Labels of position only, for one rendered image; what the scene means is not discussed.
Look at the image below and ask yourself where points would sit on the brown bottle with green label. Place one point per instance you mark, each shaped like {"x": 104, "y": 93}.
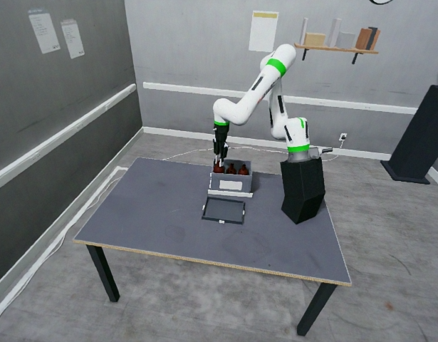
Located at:
{"x": 218, "y": 169}

